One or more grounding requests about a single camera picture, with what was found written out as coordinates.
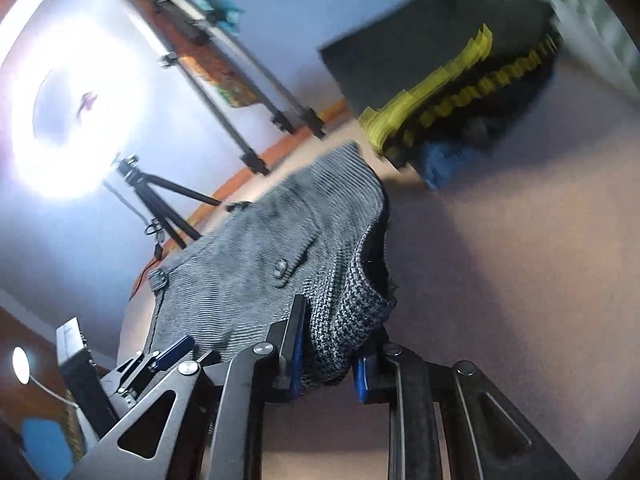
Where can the leopard print cloth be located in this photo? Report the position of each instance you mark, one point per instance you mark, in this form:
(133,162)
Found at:
(72,433)

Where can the black folded garment yellow print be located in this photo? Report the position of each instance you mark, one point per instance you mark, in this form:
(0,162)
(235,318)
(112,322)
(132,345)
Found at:
(453,72)

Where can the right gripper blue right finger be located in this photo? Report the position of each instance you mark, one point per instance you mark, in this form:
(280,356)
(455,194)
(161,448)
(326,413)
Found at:
(397,377)

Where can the teal cloth on tripod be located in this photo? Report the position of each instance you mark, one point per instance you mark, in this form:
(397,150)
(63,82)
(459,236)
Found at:
(223,12)

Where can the green striped white pillow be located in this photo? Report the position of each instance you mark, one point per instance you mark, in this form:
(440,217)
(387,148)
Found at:
(594,34)

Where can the orange cloth on tripod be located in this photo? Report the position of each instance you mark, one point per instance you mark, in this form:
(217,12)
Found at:
(192,46)

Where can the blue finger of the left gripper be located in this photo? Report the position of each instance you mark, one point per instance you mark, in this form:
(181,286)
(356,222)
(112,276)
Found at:
(164,360)

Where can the bright ring light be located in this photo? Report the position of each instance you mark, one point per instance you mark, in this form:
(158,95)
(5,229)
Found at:
(75,89)

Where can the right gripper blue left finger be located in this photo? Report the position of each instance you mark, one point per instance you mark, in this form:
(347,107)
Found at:
(269,371)

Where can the white clip desk lamp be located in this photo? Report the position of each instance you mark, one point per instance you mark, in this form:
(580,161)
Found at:
(22,372)

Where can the beige blanket on bed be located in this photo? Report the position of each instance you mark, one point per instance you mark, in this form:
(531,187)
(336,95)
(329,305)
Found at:
(527,264)

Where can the silver tall tripod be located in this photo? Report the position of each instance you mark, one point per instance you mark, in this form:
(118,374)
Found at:
(233,51)

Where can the black small tripod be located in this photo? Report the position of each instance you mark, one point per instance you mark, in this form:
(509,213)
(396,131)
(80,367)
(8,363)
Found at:
(163,219)

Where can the grey knit shorts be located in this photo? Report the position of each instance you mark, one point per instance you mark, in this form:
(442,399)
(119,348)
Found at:
(320,233)

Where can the blue folded jeans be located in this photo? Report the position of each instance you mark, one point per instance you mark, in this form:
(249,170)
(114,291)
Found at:
(440,160)

